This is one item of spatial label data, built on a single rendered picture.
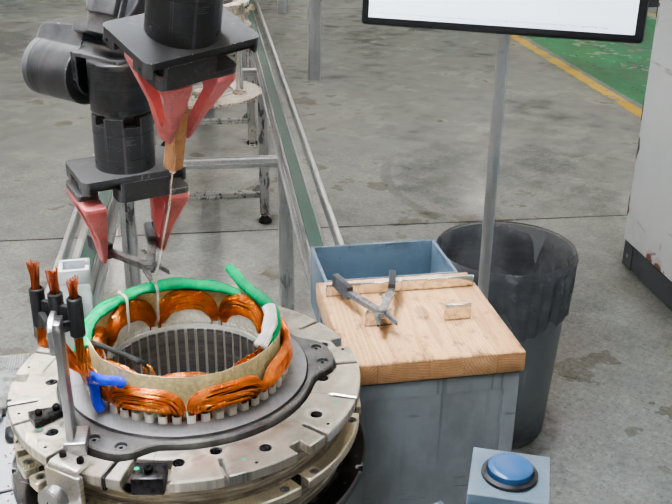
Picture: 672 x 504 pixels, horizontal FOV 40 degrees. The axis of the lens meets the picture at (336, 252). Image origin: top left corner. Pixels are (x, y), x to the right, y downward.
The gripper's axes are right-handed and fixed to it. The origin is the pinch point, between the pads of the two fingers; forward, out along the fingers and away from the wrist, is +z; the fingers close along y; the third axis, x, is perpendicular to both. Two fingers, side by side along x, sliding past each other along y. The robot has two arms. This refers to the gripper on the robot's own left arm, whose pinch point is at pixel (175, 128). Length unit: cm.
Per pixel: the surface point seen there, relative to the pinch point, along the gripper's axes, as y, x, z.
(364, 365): -14.9, 14.4, 24.6
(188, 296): -2.8, 0.3, 20.8
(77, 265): 5.5, -6.5, 18.2
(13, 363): -2, -42, 73
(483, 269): -99, -23, 83
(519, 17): -97, -34, 28
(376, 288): -27.1, 4.1, 28.7
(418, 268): -42, -1, 37
